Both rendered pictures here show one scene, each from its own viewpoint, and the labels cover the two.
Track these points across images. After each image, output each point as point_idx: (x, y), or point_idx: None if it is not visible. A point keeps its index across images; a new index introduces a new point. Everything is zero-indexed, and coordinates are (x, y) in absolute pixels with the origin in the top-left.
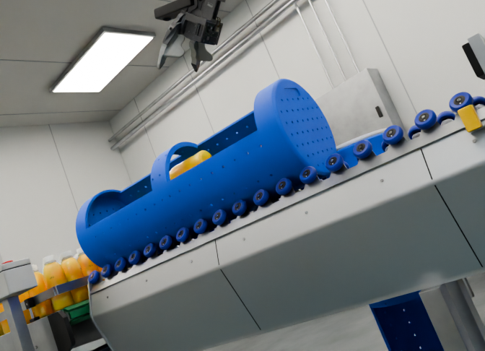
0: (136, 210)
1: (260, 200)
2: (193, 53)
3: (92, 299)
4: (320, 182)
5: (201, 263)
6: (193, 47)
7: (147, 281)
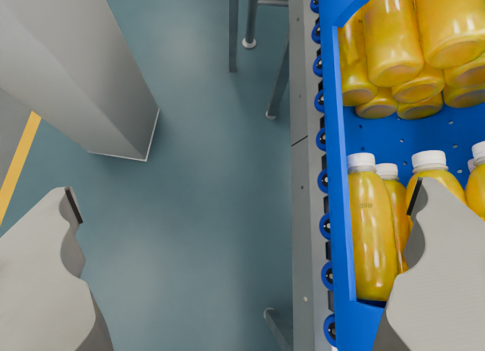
0: None
1: (320, 230)
2: (417, 248)
3: None
4: (328, 343)
5: (296, 115)
6: (381, 318)
7: (297, 22)
